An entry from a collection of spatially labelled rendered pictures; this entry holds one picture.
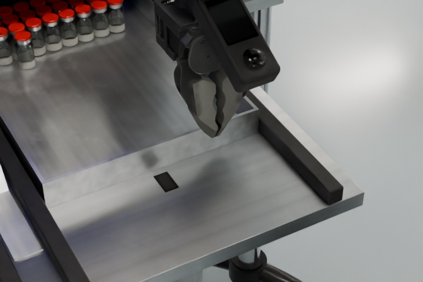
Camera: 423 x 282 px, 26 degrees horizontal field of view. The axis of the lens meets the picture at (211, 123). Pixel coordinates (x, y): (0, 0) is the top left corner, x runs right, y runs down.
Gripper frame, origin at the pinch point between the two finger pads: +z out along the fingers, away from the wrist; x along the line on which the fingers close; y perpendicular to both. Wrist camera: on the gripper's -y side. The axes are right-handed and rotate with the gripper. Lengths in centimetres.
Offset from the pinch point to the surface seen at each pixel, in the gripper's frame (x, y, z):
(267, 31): -33, 42, 20
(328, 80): -94, 106, 90
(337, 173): -10.0, -9.0, 3.8
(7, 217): 24.0, 1.4, 3.2
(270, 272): -34, 41, 78
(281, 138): -6.4, -3.1, 1.6
